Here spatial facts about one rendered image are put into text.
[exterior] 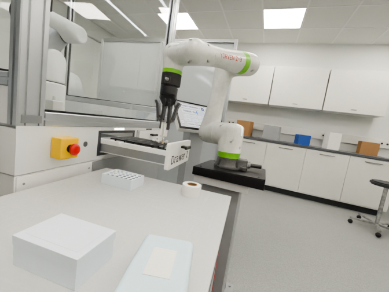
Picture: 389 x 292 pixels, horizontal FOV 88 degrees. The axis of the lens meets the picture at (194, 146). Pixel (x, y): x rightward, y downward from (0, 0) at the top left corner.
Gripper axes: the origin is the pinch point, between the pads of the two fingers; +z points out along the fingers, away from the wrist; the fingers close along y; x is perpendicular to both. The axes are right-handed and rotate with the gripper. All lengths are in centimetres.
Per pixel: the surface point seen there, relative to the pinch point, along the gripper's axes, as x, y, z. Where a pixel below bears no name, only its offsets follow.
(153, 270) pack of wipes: -66, 29, 16
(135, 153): -15.1, -5.2, 11.3
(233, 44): 161, 5, -102
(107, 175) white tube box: -30.5, -6.0, 17.5
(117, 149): -15.1, -13.8, 11.2
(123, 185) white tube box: -30.7, 0.8, 19.4
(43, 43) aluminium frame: -43, -24, -22
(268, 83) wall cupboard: 319, 60, -98
